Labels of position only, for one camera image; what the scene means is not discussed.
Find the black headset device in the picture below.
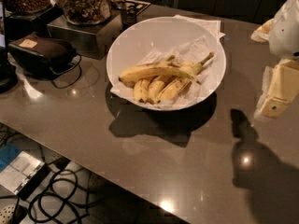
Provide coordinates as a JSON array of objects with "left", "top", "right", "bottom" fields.
[{"left": 8, "top": 33, "right": 78, "bottom": 80}]

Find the black coiled floor cable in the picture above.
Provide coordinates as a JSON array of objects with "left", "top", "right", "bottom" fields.
[{"left": 27, "top": 159, "right": 104, "bottom": 224}]

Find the black tray with items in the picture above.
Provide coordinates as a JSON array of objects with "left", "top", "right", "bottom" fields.
[{"left": 112, "top": 0, "right": 150, "bottom": 16}]

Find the left short yellow banana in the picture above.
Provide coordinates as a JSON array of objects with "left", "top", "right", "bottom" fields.
[{"left": 134, "top": 77, "right": 152, "bottom": 103}]

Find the dark stand under left jar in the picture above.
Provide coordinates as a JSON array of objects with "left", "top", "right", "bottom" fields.
[{"left": 5, "top": 6, "right": 63, "bottom": 40}]

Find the silver box on floor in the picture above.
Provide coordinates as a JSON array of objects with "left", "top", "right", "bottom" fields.
[{"left": 0, "top": 151, "right": 44, "bottom": 195}]

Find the white paper napkin behind bowl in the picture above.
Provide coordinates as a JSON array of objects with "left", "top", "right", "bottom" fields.
[{"left": 175, "top": 15, "right": 225, "bottom": 38}]

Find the glass jar of granola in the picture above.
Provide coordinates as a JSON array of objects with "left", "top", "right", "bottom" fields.
[{"left": 58, "top": 0, "right": 111, "bottom": 25}]

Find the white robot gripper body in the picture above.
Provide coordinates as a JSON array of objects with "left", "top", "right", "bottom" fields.
[{"left": 269, "top": 0, "right": 299, "bottom": 59}]

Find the right yellow banana with stem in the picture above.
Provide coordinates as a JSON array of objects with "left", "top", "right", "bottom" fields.
[{"left": 155, "top": 52, "right": 214, "bottom": 104}]

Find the white round bowl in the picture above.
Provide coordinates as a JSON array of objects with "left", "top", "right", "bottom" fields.
[{"left": 107, "top": 16, "right": 226, "bottom": 96}]

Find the black round base left edge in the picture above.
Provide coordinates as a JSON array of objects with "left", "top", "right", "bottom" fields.
[{"left": 0, "top": 49, "right": 18, "bottom": 93}]

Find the black cable on table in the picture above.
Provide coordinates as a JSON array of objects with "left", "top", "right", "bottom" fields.
[{"left": 50, "top": 53, "right": 83, "bottom": 90}]

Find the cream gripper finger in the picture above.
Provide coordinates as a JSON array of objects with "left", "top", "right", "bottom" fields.
[
  {"left": 250, "top": 20, "right": 273, "bottom": 43},
  {"left": 259, "top": 59, "right": 299, "bottom": 118}
]

